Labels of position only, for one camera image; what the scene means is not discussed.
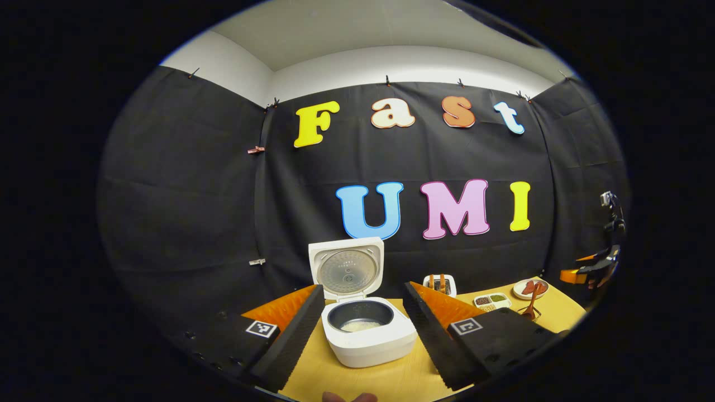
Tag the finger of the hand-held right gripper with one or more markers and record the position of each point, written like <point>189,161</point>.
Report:
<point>572,275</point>

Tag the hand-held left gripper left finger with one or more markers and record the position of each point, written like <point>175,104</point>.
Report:
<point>296,335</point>

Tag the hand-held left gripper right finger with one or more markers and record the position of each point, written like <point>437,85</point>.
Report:
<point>430,340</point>

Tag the brown wooden spoon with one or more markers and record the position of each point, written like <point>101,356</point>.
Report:
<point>534,298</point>

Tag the white rice cooker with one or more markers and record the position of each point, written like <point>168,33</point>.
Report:
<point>368,346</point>

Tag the red sausage slice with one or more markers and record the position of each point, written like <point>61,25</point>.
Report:
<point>540,286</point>
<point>528,287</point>

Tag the white toaster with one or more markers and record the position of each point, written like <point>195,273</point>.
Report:
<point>439,291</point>

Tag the white round plate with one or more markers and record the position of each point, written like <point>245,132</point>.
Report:
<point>519,291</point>

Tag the white divided grain dish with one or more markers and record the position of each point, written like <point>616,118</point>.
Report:
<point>491,301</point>

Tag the black backdrop cloth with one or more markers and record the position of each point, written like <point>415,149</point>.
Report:
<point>195,195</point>

